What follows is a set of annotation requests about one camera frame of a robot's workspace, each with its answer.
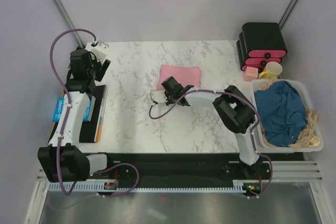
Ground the pink t shirt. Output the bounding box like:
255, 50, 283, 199
156, 65, 202, 90

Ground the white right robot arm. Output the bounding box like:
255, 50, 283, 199
162, 77, 259, 179

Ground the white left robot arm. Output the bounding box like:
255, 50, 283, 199
37, 42, 115, 183

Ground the blue treehouse book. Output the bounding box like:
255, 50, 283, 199
52, 96, 96, 122

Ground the black orange notebook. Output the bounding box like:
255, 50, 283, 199
49, 85, 107, 147

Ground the pink cube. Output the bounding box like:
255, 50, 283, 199
243, 66, 259, 82

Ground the black pink drawer unit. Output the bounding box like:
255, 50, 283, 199
236, 22, 288, 72

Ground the yellow mug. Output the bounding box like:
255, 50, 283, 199
259, 62, 283, 79

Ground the blue t shirt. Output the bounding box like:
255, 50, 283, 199
255, 81, 308, 147

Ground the white plastic basket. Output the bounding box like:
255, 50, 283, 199
250, 79, 324, 153

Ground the beige t shirt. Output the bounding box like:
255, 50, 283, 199
260, 78, 319, 148

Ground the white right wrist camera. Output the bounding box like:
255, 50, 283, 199
150, 90, 167, 104

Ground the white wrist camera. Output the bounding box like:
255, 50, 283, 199
150, 90, 167, 104
85, 41, 109, 63

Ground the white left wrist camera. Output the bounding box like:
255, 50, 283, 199
85, 41, 109, 63

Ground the left aluminium frame post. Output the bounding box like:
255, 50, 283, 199
36, 0, 86, 51

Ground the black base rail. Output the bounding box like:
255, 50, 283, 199
93, 153, 270, 188

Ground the white slotted cable duct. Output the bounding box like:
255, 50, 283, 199
48, 180, 249, 193

